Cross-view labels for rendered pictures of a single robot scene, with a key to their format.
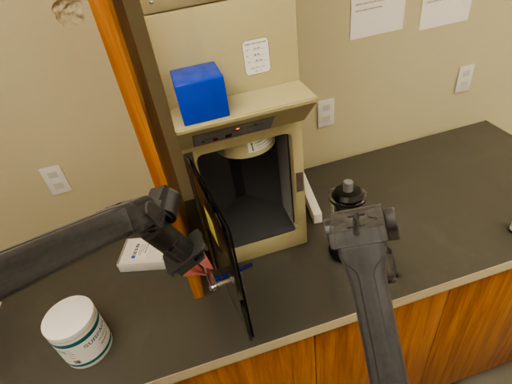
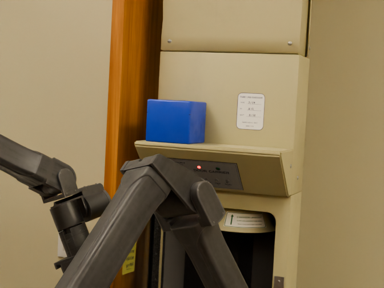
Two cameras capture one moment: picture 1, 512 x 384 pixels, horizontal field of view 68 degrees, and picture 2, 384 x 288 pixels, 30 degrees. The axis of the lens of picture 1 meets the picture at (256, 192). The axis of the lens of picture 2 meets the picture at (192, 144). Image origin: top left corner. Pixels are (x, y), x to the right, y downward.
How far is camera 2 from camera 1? 0.96 m
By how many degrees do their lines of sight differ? 45
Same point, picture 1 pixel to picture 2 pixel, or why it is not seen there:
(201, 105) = (164, 124)
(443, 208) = not seen: outside the picture
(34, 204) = (37, 260)
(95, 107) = not seen: hidden behind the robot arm
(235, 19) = (236, 70)
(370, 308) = (109, 209)
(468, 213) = not seen: outside the picture
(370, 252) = (138, 172)
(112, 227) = (21, 157)
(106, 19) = (118, 35)
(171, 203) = (94, 198)
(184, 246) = (79, 238)
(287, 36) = (286, 99)
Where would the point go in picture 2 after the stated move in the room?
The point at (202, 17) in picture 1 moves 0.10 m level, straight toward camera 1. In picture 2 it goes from (207, 62) to (186, 59)
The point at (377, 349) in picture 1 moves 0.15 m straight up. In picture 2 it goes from (91, 236) to (96, 128)
